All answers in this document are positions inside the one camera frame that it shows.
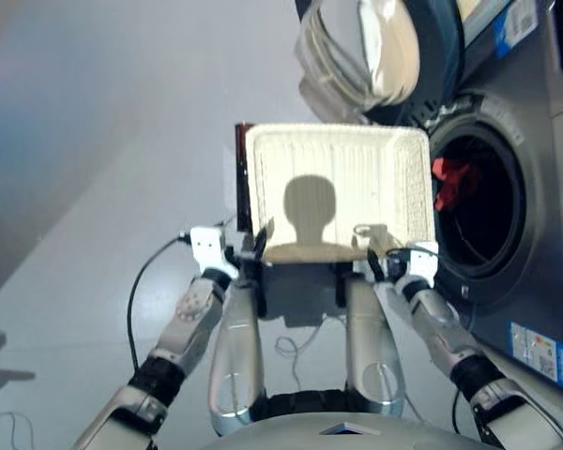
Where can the orange garment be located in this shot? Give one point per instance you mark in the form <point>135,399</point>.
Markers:
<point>455,183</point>

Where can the pale woven laundry basket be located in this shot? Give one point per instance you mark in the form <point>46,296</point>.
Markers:
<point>338,159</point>

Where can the grey washing machine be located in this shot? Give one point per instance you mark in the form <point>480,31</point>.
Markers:
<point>544,211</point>

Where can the round washing machine door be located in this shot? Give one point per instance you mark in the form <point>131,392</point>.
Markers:
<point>441,56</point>

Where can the silver robot leg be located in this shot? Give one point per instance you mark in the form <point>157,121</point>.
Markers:
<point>373,347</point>
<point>237,356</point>

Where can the black robot waist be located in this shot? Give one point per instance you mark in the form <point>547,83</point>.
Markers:
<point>305,403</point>

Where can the blue energy label sticker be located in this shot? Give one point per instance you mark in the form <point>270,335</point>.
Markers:
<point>539,356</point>

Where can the silver robot torso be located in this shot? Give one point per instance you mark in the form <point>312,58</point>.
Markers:
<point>347,436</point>

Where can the grey drum rim sticker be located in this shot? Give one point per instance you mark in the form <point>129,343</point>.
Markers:
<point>504,122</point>

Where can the blue sticker with barcode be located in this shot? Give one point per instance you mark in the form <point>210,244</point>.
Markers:
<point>513,28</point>

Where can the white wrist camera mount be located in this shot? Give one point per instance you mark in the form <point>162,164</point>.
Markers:
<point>424,267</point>
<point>208,248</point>

